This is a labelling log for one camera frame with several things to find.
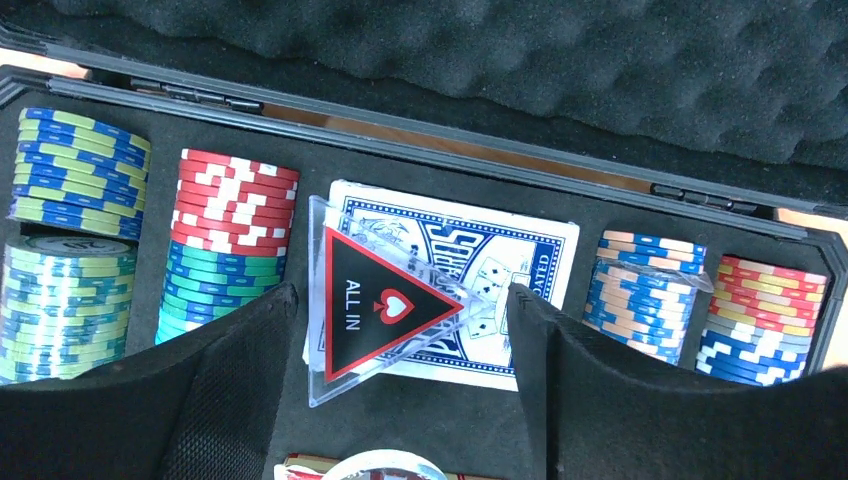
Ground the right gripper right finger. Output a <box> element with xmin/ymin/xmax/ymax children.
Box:
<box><xmin>507</xmin><ymin>284</ymin><xmax>847</xmax><ymax>479</ymax></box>

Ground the clear acrylic dealer button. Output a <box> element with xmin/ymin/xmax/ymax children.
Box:
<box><xmin>322</xmin><ymin>449</ymin><xmax>448</xmax><ymax>480</ymax></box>

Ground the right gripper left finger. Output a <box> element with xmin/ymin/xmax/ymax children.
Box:
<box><xmin>1</xmin><ymin>283</ymin><xmax>298</xmax><ymax>479</ymax></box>

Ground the blue playing card box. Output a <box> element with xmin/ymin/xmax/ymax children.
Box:
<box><xmin>323</xmin><ymin>180</ymin><xmax>580</xmax><ymax>390</ymax></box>

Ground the blue purple chip stack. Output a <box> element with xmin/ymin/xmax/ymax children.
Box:
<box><xmin>694</xmin><ymin>255</ymin><xmax>829</xmax><ymax>386</ymax></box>

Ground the black poker set case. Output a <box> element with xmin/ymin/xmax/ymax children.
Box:
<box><xmin>1</xmin><ymin>1</ymin><xmax>847</xmax><ymax>479</ymax></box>

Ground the green chip stack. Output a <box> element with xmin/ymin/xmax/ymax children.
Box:
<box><xmin>1</xmin><ymin>106</ymin><xmax>152</xmax><ymax>385</ymax></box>

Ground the red playing card box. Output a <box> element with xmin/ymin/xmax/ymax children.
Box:
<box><xmin>273</xmin><ymin>453</ymin><xmax>496</xmax><ymax>480</ymax></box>

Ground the triangular all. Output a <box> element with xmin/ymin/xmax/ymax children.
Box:
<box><xmin>306</xmin><ymin>195</ymin><xmax>495</xmax><ymax>408</ymax></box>

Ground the red blue chip stack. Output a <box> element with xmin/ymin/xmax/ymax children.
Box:
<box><xmin>154</xmin><ymin>148</ymin><xmax>300</xmax><ymax>344</ymax></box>

